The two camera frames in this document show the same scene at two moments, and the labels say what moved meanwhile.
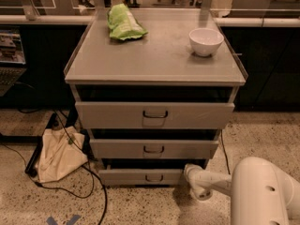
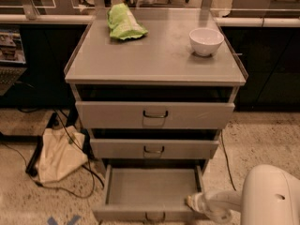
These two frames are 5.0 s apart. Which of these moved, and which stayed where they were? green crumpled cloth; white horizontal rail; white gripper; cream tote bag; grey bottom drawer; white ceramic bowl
Moved: grey bottom drawer; white gripper
Stayed: cream tote bag; white ceramic bowl; white horizontal rail; green crumpled cloth
